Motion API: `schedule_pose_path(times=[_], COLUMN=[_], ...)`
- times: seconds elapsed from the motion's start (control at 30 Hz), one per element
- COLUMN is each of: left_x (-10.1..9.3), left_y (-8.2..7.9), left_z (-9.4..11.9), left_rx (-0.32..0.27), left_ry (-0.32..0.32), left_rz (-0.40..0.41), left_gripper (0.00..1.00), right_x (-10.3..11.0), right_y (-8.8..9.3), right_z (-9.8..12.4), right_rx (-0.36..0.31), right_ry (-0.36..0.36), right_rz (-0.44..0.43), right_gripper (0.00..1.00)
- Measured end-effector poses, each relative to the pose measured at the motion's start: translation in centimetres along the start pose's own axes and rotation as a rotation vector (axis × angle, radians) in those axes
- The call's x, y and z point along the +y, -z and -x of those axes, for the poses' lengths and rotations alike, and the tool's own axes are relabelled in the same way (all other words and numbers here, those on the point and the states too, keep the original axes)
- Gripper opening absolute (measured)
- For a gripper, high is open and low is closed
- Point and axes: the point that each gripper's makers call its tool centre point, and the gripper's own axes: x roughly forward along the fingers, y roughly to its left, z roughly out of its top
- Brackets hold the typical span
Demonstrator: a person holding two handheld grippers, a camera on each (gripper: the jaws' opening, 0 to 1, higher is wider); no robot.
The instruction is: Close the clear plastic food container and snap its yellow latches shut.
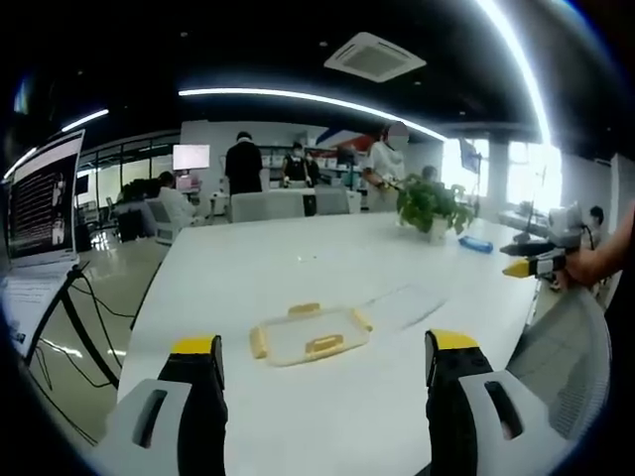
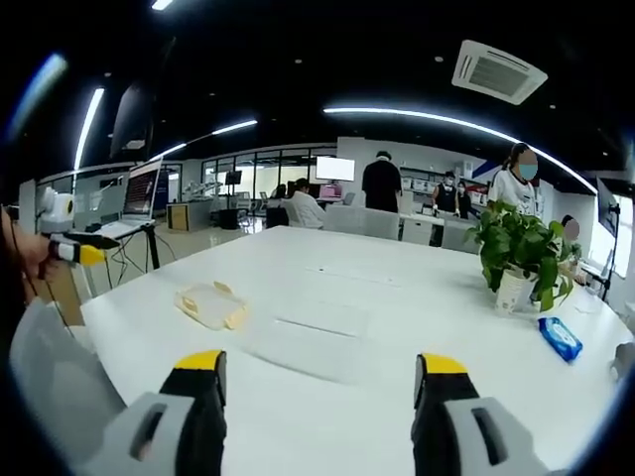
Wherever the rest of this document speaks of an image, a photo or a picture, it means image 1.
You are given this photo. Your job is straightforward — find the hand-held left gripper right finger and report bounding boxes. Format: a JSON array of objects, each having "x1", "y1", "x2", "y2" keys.
[{"x1": 424, "y1": 328, "x2": 555, "y2": 476}]

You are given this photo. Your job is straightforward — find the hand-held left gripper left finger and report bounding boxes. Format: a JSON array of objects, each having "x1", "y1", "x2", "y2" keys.
[{"x1": 91, "y1": 334, "x2": 230, "y2": 476}]

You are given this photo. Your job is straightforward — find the clear lid with yellow buckles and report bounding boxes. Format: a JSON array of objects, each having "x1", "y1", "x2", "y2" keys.
[{"x1": 249, "y1": 301, "x2": 374, "y2": 368}]

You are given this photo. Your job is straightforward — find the person's right hand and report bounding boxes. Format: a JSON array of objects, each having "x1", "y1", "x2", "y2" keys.
[{"x1": 564, "y1": 246, "x2": 619, "y2": 290}]

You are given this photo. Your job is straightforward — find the blue pouch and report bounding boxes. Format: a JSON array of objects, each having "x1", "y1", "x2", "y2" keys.
[{"x1": 457, "y1": 235, "x2": 495, "y2": 254}]

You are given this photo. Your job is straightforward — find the grey mesh office chair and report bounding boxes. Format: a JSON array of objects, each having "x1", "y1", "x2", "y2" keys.
[{"x1": 504, "y1": 286, "x2": 612, "y2": 443}]

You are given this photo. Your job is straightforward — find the green potted plant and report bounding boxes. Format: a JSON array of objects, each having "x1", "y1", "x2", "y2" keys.
[{"x1": 395, "y1": 173, "x2": 478, "y2": 244}]

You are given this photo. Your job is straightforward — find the monitor on stand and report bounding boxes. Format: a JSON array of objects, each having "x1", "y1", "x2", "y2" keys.
[{"x1": 457, "y1": 137, "x2": 485, "y2": 173}]

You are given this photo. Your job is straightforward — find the clear plastic sheet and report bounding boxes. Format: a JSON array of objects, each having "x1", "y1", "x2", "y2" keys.
[{"x1": 365, "y1": 284, "x2": 448, "y2": 329}]

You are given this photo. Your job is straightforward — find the printed paper sheets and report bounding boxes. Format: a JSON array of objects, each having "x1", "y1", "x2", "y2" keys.
[{"x1": 0, "y1": 274, "x2": 66, "y2": 351}]

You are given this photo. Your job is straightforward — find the long ceiling light strip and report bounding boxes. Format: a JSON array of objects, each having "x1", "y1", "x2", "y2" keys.
[
  {"x1": 177, "y1": 87, "x2": 445, "y2": 140},
  {"x1": 473, "y1": 0, "x2": 553, "y2": 146}
]

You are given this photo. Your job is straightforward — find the white office chair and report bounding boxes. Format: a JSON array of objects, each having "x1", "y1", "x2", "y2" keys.
[
  {"x1": 314, "y1": 184, "x2": 349, "y2": 216},
  {"x1": 229, "y1": 189, "x2": 306, "y2": 224}
]

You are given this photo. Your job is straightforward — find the open laptop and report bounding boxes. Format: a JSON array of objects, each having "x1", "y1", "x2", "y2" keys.
[{"x1": 0, "y1": 129, "x2": 87, "y2": 273}]

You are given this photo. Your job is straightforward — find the ceiling air conditioner vent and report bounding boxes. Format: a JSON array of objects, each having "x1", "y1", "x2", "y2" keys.
[{"x1": 322, "y1": 31, "x2": 429, "y2": 84}]

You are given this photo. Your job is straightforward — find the black cable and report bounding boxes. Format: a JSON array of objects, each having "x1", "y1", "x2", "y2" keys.
[{"x1": 29, "y1": 265, "x2": 135, "y2": 393}]

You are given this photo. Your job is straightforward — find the black table leg frame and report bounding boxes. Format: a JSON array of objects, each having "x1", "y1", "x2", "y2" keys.
[{"x1": 23, "y1": 262, "x2": 123, "y2": 393}]

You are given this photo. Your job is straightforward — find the wall display screen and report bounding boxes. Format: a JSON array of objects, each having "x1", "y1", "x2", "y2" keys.
[{"x1": 172, "y1": 144, "x2": 211, "y2": 173}]

